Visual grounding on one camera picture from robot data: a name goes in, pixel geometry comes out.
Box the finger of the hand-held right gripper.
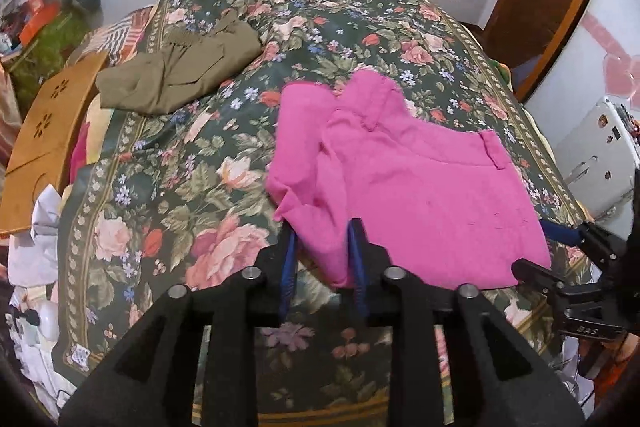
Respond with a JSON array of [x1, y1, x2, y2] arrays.
[[540, 221, 626, 268], [511, 259, 596, 308]]

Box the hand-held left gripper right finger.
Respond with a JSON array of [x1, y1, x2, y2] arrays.
[[347, 217, 586, 427]]

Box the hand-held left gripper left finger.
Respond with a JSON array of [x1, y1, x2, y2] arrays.
[[57, 227, 301, 427]]

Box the pink pants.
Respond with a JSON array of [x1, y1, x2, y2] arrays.
[[265, 69, 553, 290]]

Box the olive green pants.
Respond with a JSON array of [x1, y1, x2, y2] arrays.
[[95, 9, 263, 115]]

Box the dark floral blanket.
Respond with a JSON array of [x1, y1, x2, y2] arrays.
[[50, 0, 591, 423]]

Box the wooden lap desk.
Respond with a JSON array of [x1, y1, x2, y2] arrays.
[[0, 51, 111, 238]]

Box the red white striped cloth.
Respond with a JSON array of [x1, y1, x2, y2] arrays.
[[75, 4, 161, 68]]

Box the orange box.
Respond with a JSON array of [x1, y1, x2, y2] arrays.
[[19, 0, 61, 45]]

